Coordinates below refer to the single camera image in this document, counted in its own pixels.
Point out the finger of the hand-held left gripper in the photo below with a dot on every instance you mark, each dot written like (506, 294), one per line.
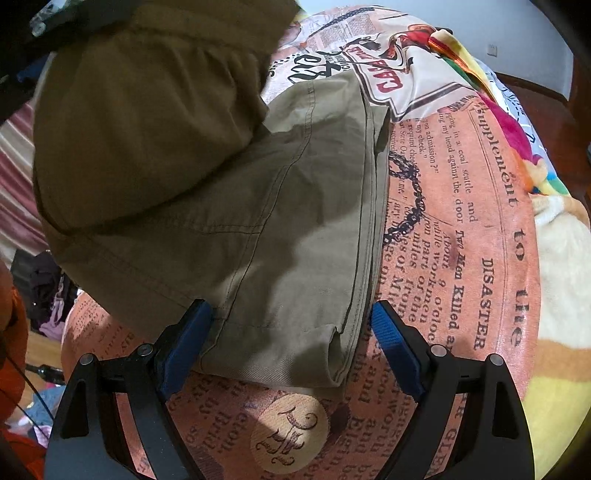
(21, 90)

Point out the striped brown curtain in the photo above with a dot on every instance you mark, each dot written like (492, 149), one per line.
(18, 184)

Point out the dark cloth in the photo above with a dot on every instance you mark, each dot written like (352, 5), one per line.
(41, 281)

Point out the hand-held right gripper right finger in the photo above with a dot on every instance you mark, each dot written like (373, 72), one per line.
(397, 344)

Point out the newspaper printed blanket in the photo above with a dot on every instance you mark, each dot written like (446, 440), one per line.
(452, 258)

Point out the colourful fleece blanket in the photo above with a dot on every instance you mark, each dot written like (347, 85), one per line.
(554, 258)

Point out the purple cloth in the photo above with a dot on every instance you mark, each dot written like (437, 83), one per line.
(55, 318)

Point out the white wall socket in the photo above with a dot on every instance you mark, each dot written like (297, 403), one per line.
(492, 49)

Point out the orange cloth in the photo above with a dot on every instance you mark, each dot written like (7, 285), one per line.
(11, 323)

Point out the khaki pants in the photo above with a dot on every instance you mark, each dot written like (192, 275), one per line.
(277, 207)

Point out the blue cloth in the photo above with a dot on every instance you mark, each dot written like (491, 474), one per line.
(44, 408)

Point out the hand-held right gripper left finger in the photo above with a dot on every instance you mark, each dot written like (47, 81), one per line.
(184, 341)

